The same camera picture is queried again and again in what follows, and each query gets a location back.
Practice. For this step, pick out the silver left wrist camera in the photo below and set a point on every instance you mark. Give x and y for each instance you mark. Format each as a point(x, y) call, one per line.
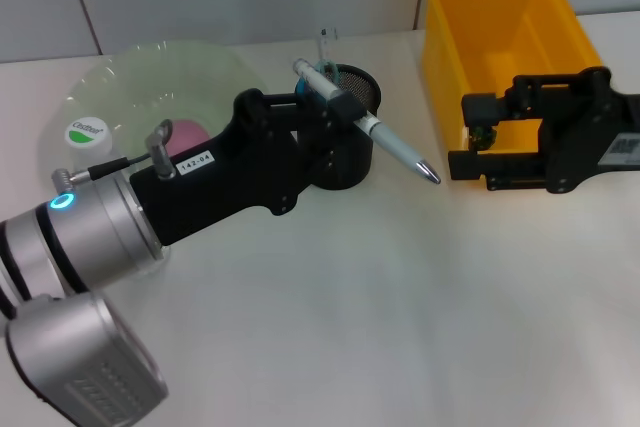
point(85, 362)

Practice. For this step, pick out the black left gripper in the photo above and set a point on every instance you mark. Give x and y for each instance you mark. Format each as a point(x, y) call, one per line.
point(215, 182)

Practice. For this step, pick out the black mesh pen cup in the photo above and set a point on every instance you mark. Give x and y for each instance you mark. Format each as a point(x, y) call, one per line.
point(362, 82)

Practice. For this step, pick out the pink peach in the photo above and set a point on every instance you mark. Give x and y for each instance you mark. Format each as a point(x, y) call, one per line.
point(190, 132)

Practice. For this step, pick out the grey pen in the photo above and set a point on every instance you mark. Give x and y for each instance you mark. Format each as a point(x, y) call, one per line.
point(395, 144)

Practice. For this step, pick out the green plastic wrapper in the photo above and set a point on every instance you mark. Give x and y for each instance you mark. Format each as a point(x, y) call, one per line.
point(482, 137)

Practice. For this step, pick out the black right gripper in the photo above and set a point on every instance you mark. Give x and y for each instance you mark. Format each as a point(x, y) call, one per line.
point(575, 127)

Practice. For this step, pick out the pale green wavy fruit plate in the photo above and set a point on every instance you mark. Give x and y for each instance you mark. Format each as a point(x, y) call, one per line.
point(150, 77)

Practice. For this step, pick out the transparent plastic ruler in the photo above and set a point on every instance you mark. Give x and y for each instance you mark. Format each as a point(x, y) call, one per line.
point(325, 42)

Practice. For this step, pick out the yellow plastic storage bin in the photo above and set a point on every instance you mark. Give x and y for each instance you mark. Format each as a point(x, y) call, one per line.
point(450, 22)

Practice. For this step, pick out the blue safety scissors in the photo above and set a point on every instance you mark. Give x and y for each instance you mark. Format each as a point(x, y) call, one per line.
point(302, 88)

